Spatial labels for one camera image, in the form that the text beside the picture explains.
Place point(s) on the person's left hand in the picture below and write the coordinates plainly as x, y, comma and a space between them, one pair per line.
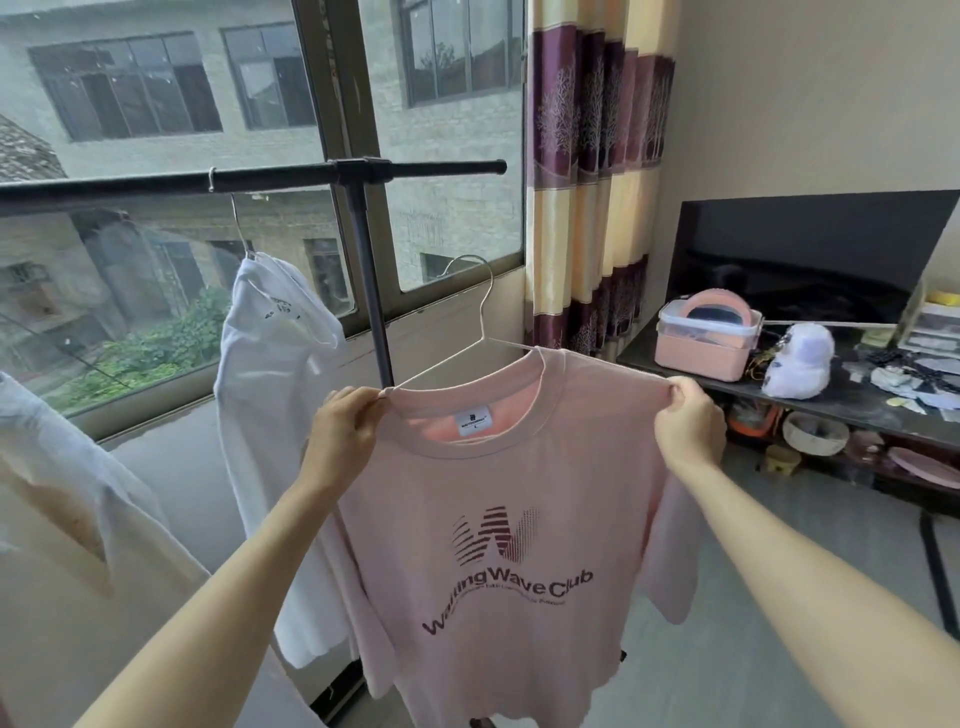
341, 435

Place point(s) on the person's right hand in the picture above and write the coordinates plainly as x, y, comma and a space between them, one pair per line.
686, 435

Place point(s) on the person's left thumb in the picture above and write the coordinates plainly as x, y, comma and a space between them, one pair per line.
375, 411

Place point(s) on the person's right thumb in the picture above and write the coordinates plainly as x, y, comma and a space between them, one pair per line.
664, 411

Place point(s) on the pink printed t-shirt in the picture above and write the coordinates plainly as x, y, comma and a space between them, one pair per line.
510, 540

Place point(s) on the person's right forearm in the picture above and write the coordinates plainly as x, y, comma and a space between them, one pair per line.
825, 592

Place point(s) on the person's left forearm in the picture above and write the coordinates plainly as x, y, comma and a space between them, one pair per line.
217, 607

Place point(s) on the pink storage box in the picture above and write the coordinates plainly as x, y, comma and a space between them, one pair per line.
705, 337

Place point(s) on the orange round container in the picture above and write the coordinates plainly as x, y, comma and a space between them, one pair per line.
754, 420

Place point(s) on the white t-shirt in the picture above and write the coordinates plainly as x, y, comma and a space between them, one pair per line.
285, 450

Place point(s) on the white plush toy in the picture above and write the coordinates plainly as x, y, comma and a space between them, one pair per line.
799, 360

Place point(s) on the white bowl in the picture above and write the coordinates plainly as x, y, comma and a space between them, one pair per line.
816, 433

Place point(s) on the black tv stand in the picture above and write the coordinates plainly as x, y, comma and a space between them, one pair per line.
825, 420

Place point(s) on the black clothes rack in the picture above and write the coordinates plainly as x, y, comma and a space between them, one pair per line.
352, 225

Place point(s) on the black flat television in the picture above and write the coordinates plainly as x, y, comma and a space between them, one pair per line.
810, 259

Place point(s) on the striped purple yellow curtain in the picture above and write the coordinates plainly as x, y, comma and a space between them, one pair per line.
592, 180

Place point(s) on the pink plate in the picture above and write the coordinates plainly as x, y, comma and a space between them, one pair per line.
922, 466

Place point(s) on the clear drawer organizer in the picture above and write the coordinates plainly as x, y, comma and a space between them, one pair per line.
934, 322

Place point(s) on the cream garment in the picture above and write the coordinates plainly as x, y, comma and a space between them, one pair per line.
90, 570

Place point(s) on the window frame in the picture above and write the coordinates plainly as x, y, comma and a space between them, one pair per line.
330, 150

